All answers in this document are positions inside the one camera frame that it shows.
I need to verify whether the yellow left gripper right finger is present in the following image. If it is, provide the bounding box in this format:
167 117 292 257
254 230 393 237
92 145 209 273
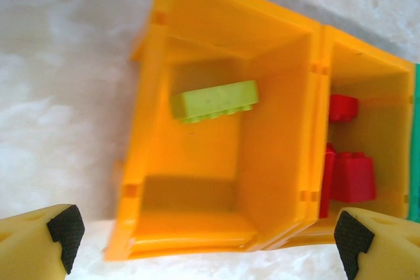
333 208 420 280

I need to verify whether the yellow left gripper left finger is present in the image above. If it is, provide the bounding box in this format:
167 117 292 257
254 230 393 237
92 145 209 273
0 203 86 280

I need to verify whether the long lime green lego brick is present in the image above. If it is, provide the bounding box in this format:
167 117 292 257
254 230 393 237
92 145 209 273
169 79 261 126

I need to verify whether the red lego brick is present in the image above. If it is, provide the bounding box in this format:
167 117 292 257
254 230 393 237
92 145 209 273
331 151 377 203
318 143 336 220
329 94 360 126

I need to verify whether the yellow plastic bin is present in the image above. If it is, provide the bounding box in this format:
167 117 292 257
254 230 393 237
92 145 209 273
262 24 416 251
104 0 324 261

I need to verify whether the green plastic bin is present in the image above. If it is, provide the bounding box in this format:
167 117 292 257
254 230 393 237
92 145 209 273
405 62 420 224

